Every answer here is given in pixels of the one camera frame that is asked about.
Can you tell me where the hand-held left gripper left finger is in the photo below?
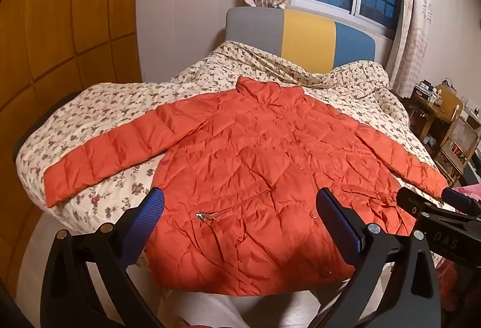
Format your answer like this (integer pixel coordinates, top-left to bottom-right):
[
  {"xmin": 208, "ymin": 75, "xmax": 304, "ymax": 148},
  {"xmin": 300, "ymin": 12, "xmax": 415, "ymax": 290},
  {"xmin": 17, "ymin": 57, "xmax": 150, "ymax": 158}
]
[{"xmin": 40, "ymin": 187, "xmax": 165, "ymax": 328}]

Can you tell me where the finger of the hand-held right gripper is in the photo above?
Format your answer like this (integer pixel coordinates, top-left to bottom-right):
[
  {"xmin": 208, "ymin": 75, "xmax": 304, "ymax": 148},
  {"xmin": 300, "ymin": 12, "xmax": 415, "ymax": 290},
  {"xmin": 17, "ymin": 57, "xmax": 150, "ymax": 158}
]
[
  {"xmin": 396, "ymin": 187, "xmax": 445, "ymax": 219},
  {"xmin": 441, "ymin": 187, "xmax": 481, "ymax": 219}
]

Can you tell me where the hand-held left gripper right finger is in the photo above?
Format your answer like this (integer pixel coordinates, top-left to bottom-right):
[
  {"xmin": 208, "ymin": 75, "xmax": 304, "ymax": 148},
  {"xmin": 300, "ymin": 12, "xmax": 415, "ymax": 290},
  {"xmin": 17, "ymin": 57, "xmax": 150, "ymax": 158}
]
[{"xmin": 311, "ymin": 187, "xmax": 443, "ymax": 328}]

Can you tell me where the orange quilted jacket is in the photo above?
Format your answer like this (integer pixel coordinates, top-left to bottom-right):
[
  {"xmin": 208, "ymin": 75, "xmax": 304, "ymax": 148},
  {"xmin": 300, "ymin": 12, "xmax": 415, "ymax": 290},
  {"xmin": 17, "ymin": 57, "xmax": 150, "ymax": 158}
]
[{"xmin": 43, "ymin": 76, "xmax": 449, "ymax": 296}]

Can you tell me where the wicker back wooden chair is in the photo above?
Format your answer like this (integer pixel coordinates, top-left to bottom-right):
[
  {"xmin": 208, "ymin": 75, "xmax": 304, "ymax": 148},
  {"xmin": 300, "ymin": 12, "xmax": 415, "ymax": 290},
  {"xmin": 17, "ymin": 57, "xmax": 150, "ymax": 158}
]
[{"xmin": 436, "ymin": 116, "xmax": 481, "ymax": 187}]

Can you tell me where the dark wooden desk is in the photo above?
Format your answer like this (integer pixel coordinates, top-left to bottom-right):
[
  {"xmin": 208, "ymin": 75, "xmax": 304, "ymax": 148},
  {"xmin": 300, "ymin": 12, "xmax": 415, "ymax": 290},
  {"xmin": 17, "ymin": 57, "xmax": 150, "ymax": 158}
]
[{"xmin": 408, "ymin": 85, "xmax": 442, "ymax": 142}]

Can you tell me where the floral quilt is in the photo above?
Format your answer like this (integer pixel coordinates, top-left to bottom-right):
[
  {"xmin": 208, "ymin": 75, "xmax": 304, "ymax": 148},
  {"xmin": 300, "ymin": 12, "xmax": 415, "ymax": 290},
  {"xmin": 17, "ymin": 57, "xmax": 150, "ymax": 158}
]
[{"xmin": 13, "ymin": 38, "xmax": 452, "ymax": 270}]

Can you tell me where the long patterned beige curtain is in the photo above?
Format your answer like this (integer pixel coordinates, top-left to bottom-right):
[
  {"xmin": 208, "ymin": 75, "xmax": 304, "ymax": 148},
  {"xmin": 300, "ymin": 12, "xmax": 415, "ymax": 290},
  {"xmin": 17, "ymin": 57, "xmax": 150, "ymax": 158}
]
[{"xmin": 387, "ymin": 0, "xmax": 433, "ymax": 97}]

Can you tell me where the grey yellow blue headboard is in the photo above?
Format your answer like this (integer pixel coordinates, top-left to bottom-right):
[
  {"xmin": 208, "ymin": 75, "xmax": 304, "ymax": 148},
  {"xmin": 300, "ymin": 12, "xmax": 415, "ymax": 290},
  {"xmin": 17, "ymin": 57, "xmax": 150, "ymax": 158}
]
[{"xmin": 225, "ymin": 6, "xmax": 377, "ymax": 73}]

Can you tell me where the wooden wardrobe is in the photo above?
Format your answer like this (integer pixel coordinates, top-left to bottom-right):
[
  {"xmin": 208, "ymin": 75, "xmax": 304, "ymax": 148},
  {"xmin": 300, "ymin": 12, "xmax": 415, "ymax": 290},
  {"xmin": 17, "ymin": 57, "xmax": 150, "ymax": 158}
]
[{"xmin": 0, "ymin": 0, "xmax": 142, "ymax": 276}]

